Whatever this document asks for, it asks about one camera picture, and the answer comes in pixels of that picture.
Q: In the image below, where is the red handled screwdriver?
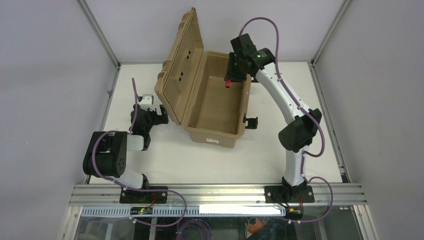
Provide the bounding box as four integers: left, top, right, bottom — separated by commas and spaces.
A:
225, 80, 232, 88

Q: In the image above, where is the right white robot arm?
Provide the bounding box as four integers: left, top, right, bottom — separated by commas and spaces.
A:
225, 33, 322, 203

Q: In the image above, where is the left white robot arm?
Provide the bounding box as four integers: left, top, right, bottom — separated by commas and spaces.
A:
82, 104, 169, 190

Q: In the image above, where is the tan plastic storage bin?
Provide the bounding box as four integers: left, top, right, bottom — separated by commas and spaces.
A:
154, 7, 252, 148

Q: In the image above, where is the orange object under table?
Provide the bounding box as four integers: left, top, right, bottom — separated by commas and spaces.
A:
245, 217, 268, 235

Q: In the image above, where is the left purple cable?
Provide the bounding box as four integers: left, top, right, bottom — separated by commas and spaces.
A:
91, 77, 213, 240

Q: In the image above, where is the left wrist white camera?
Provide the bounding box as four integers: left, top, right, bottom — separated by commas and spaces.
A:
138, 94, 154, 110

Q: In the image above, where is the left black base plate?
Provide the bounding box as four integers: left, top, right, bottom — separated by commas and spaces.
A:
119, 186, 168, 205

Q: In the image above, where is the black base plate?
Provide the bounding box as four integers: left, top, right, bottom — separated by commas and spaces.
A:
264, 185, 315, 204
119, 186, 168, 205

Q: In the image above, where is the aluminium mounting rail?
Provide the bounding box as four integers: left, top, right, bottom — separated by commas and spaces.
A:
69, 183, 367, 207

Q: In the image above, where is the white slotted cable duct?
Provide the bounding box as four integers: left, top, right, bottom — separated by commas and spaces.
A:
81, 204, 286, 218

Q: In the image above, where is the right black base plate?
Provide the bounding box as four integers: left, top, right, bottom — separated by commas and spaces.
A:
264, 185, 315, 204

